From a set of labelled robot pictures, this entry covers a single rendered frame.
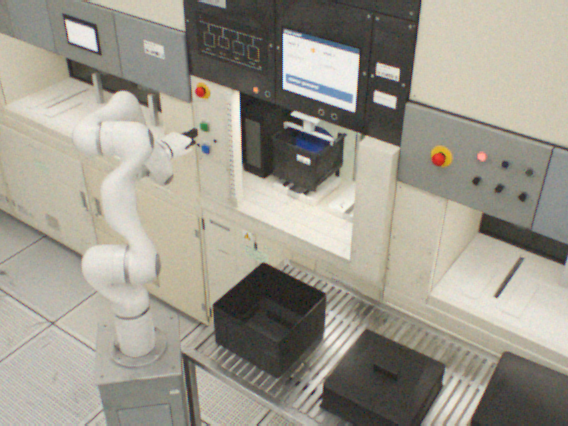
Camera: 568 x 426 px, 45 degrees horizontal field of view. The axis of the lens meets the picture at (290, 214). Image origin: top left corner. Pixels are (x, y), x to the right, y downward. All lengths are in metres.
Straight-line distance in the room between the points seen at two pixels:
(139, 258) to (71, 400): 1.35
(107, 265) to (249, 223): 0.82
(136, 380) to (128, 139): 0.80
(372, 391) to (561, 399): 0.53
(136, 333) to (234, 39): 1.03
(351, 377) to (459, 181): 0.68
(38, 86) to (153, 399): 2.05
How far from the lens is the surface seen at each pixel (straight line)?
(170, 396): 2.40
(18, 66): 3.81
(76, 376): 3.40
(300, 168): 2.72
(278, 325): 2.41
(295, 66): 2.26
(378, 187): 2.21
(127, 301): 2.19
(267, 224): 2.69
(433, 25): 1.98
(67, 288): 3.84
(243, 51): 2.38
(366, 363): 2.19
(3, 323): 3.76
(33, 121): 3.62
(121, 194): 2.03
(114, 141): 1.99
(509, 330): 2.38
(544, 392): 2.04
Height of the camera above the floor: 2.50
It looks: 37 degrees down
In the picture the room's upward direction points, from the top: 1 degrees clockwise
